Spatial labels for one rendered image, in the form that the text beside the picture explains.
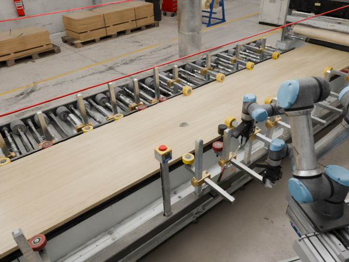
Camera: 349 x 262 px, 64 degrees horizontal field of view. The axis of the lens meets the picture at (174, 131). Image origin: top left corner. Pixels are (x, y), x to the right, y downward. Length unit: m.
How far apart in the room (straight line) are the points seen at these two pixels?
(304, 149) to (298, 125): 0.10
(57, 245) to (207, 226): 1.35
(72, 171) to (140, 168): 0.44
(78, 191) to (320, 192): 1.30
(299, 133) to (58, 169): 1.47
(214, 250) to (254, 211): 0.57
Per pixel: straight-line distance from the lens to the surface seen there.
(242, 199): 2.88
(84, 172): 1.91
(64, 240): 1.81
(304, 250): 1.49
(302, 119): 1.28
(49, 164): 2.08
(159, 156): 1.45
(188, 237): 2.58
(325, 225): 1.49
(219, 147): 1.98
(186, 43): 5.83
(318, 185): 1.33
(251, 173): 1.88
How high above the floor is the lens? 2.12
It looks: 35 degrees down
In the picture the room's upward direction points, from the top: 2 degrees counter-clockwise
